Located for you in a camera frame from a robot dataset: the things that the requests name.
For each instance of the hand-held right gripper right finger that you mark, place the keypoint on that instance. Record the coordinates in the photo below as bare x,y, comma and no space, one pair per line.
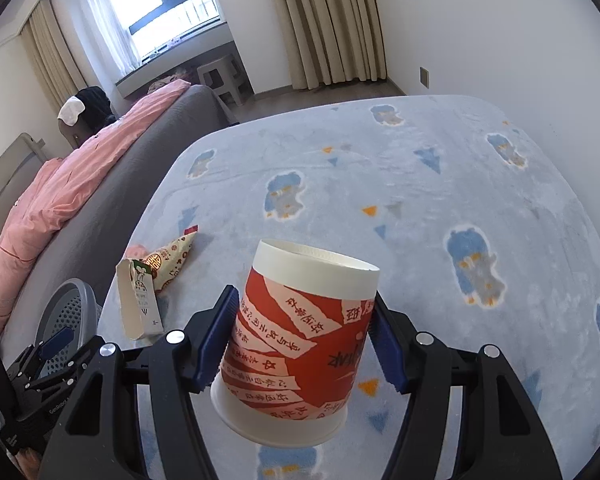
387,350

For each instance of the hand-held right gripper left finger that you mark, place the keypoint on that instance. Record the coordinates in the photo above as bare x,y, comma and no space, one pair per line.
215,340

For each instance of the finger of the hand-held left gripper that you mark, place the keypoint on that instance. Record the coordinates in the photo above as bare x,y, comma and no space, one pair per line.
57,342
87,352

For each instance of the grey perforated plastic basket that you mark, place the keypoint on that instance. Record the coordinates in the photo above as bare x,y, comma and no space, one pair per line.
80,305

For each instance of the red patterned paper cup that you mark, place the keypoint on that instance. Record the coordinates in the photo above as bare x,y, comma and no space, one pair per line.
290,335

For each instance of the person's left forearm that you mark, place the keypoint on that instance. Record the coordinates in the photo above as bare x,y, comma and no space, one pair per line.
29,465

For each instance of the torn cream carton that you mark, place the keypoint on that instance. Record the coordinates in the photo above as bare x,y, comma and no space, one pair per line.
137,310

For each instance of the cream red patterned packet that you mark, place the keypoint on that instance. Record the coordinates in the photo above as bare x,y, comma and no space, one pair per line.
175,260

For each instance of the pink duvet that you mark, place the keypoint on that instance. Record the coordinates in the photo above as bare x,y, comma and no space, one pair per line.
55,200

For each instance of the light blue printed blanket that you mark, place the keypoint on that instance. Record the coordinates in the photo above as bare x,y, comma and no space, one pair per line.
430,200

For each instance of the grey headboard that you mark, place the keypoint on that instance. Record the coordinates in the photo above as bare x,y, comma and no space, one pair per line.
5,170

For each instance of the grey bed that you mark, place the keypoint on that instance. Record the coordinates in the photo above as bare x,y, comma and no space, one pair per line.
145,160

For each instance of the white cloth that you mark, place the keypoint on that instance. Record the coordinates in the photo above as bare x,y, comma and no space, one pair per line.
71,110

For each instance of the black chair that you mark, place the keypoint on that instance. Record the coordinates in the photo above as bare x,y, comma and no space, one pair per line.
97,110

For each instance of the grey plastic stool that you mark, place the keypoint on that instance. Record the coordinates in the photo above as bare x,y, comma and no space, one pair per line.
225,80

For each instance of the pink cloth pile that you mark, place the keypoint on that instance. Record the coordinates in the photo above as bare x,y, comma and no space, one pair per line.
167,82

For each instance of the grey window sill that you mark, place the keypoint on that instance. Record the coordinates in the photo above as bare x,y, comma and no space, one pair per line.
190,55

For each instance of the beige curtain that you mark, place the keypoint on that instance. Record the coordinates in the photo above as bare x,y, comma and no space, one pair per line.
55,55
330,25

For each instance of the sheer white curtain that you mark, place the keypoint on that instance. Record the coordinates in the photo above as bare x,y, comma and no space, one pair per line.
110,25

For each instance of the window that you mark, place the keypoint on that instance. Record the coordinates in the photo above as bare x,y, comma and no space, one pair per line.
165,0

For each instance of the wall socket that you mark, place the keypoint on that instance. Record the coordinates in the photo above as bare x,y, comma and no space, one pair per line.
424,77

